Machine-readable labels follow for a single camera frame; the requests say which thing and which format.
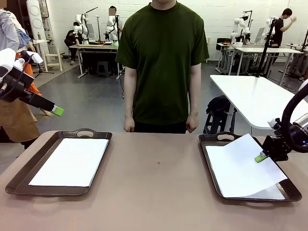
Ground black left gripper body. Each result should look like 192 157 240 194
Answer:
0 71 35 103

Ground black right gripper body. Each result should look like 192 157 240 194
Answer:
283 122 308 154

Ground white A4 paper stack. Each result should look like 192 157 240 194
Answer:
28 138 109 188
222 184 286 201

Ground white A4 paper sheet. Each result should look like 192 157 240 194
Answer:
205 133 289 198

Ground person's left forearm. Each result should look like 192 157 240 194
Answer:
188 92 202 118

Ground person's right forearm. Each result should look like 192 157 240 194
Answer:
124 92 138 120

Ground person's right hand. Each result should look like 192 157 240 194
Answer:
123 117 136 132

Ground person's left hand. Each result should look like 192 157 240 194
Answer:
186 116 201 133

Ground orange shorts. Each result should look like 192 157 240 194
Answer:
15 51 41 97

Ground brown fabric cover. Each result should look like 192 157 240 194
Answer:
0 98 40 142

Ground brown plastic serving tray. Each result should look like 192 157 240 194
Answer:
5 128 113 197
198 131 303 202

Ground mannequin in striped shirt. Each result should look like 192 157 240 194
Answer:
0 8 37 55

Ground large white table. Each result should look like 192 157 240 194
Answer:
209 74 308 130

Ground grey plastic stool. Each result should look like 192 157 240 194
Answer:
97 60 111 77

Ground seated person in dark jacket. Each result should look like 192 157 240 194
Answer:
64 21 82 64

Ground white standing air conditioner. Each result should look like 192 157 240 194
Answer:
26 0 46 40

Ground white-framed background work table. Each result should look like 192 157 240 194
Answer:
69 43 121 79

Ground long white background table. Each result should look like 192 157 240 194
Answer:
234 47 304 75

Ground background computer monitor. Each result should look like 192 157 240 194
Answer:
255 27 265 44

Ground person in black t-shirt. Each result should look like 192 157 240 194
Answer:
274 8 298 65

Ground standing person in white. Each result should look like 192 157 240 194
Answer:
108 6 123 32

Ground person in green t-shirt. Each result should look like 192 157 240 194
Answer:
115 0 210 134

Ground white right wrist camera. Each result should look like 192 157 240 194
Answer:
268 117 281 132

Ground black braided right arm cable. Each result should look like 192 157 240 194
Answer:
281 83 308 151

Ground black camera pole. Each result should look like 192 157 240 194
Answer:
255 18 277 78

